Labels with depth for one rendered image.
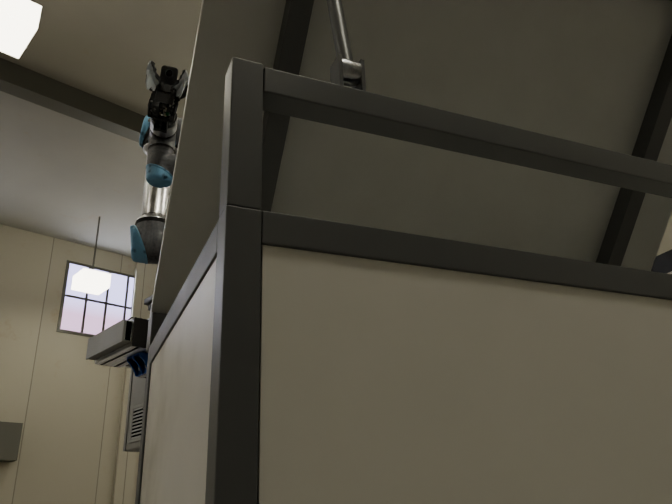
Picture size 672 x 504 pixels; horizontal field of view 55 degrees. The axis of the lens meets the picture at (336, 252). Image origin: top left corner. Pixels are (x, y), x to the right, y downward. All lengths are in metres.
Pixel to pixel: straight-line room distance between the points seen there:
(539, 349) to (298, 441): 0.33
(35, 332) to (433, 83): 10.16
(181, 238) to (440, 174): 0.54
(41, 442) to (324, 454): 10.32
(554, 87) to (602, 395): 0.79
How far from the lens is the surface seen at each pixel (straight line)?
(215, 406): 0.63
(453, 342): 0.75
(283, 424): 0.64
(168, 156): 1.91
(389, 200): 1.32
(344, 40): 0.92
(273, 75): 0.81
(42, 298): 11.32
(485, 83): 1.38
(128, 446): 2.47
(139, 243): 2.05
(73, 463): 11.05
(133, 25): 7.02
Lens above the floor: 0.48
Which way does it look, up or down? 24 degrees up
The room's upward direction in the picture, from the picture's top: 2 degrees counter-clockwise
